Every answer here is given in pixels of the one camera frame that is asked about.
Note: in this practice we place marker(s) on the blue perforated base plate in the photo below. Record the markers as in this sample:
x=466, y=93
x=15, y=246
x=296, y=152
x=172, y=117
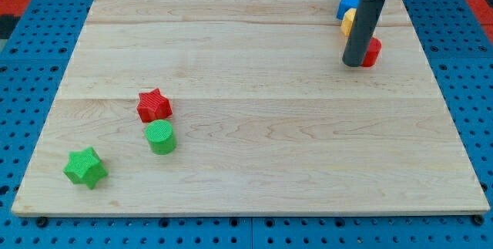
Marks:
x=452, y=33

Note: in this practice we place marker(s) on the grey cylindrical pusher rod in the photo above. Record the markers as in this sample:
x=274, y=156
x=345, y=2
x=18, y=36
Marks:
x=365, y=21

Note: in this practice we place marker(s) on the green star block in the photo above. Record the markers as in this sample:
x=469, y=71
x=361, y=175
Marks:
x=85, y=167

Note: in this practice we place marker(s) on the green cylinder block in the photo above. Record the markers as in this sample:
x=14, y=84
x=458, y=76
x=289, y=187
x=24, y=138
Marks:
x=161, y=137

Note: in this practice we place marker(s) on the yellow block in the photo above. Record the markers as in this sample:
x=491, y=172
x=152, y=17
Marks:
x=347, y=21

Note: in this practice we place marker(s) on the light wooden board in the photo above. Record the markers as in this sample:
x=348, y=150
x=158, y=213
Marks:
x=268, y=120

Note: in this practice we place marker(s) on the red star block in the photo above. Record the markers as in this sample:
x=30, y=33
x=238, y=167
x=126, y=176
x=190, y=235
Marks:
x=153, y=105

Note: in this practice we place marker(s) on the blue block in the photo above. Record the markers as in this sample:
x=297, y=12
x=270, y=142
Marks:
x=345, y=5

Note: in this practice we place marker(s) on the red cylinder block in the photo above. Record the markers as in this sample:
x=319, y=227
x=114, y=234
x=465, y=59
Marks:
x=372, y=54

